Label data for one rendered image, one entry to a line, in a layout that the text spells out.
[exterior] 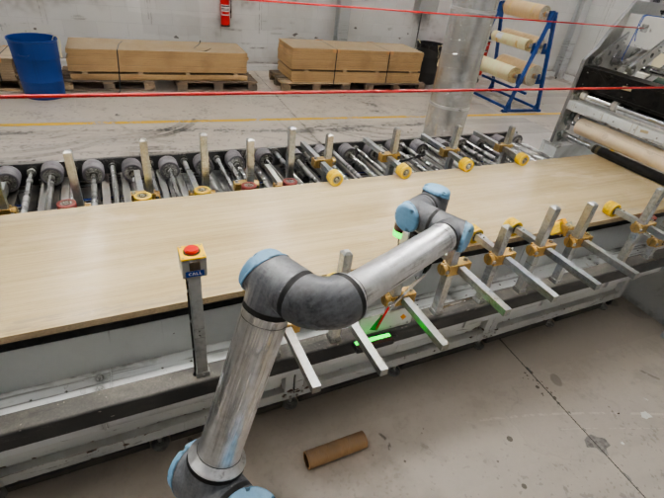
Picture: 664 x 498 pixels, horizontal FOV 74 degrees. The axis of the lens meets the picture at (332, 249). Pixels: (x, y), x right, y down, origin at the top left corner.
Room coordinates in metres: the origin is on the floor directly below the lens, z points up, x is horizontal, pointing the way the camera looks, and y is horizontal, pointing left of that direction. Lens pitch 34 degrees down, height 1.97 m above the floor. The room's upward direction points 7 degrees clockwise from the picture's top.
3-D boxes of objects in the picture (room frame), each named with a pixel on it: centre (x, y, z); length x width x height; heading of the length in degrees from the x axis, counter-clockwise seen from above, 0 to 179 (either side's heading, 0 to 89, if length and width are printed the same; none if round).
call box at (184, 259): (1.01, 0.40, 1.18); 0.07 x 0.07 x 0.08; 29
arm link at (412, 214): (1.21, -0.25, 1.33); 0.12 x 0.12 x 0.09; 52
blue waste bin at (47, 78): (5.62, 3.96, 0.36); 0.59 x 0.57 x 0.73; 26
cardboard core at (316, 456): (1.19, -0.14, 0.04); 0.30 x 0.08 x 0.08; 119
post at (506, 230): (1.61, -0.71, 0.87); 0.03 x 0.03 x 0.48; 29
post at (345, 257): (1.25, -0.05, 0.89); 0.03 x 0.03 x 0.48; 29
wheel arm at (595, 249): (1.77, -1.24, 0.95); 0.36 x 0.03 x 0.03; 29
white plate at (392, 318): (1.34, -0.26, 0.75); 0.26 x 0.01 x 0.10; 119
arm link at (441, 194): (1.30, -0.31, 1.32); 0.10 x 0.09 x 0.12; 142
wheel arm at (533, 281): (1.59, -0.77, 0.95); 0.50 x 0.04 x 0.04; 29
